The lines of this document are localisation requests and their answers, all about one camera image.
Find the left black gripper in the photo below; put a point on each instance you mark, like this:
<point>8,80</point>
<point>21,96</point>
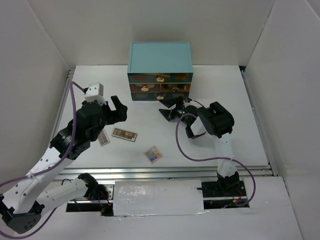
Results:
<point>119,114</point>

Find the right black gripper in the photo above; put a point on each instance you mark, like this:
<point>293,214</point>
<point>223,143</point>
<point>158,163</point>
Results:
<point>170,114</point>

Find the pink eyeshadow palette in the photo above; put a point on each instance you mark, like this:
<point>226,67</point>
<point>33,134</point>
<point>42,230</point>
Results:
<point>103,138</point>

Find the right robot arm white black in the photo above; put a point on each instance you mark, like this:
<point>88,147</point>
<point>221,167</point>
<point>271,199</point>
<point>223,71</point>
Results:
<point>215,121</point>

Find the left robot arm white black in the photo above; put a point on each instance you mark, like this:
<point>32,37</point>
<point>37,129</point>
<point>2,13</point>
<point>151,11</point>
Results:
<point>23,206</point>

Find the brown eyeshadow palette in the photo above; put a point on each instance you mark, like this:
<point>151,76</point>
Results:
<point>124,134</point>

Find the teal drawer organizer box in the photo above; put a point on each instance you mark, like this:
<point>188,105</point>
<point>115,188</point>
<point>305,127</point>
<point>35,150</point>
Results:
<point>159,70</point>

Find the colourful square eyeshadow palette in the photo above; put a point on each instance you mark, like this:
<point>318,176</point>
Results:
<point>153,154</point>

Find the white tape sheet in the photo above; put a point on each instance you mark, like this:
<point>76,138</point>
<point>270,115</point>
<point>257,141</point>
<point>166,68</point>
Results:
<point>157,198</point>

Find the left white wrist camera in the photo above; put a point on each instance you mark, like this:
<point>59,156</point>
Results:
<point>94,93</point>

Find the aluminium rail frame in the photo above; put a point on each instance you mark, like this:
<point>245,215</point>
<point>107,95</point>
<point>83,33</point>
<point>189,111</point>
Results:
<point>124,160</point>

